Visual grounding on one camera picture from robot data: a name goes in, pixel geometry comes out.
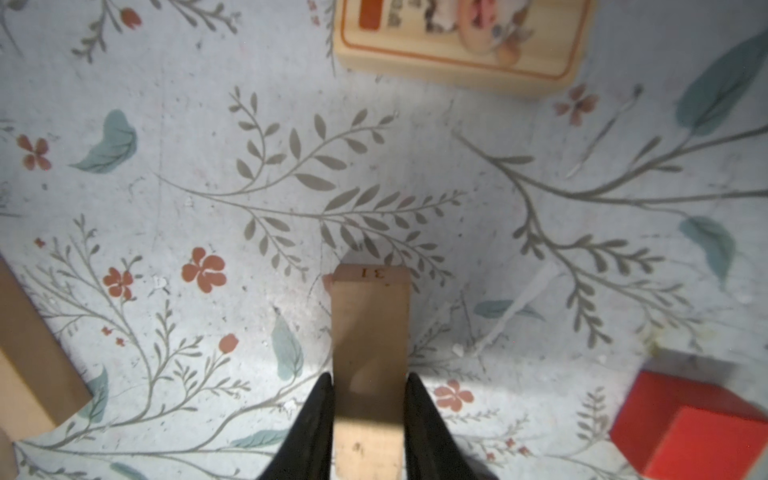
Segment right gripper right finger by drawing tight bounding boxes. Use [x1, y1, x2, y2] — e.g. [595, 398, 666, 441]
[404, 373, 478, 480]

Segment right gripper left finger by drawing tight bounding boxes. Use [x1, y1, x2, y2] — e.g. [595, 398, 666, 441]
[258, 372, 335, 480]

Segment plain wood plank 31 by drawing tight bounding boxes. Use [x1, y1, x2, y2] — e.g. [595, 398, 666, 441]
[331, 264, 412, 479]

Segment red cube block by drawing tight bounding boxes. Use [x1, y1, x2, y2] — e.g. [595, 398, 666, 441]
[609, 370, 767, 480]

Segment picture domino block upper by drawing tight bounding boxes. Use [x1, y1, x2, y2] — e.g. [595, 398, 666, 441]
[332, 0, 597, 97]

